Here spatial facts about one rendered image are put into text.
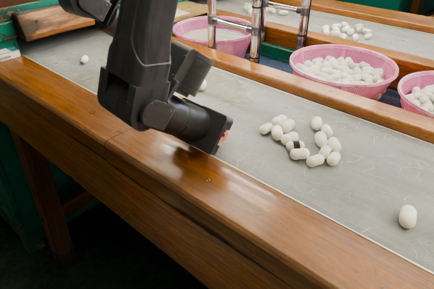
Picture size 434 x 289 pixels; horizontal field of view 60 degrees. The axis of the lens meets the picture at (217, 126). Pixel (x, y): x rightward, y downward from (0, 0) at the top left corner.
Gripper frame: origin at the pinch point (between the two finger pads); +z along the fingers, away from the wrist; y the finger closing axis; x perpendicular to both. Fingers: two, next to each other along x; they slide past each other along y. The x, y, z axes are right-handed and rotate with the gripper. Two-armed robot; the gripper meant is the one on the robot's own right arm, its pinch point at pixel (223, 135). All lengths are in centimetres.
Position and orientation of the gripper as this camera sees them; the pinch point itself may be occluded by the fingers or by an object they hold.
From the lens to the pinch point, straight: 69.1
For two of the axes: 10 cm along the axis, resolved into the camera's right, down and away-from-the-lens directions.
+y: -7.5, -3.6, 5.6
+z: 5.1, 2.2, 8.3
